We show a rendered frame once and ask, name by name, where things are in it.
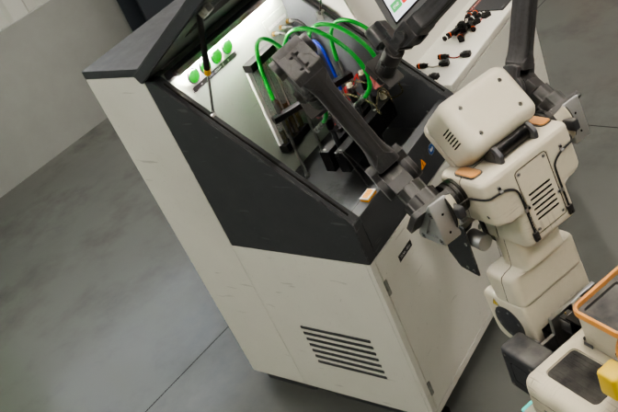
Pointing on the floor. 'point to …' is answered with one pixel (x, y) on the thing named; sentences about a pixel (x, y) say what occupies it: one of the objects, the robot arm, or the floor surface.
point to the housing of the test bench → (185, 196)
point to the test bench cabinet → (343, 329)
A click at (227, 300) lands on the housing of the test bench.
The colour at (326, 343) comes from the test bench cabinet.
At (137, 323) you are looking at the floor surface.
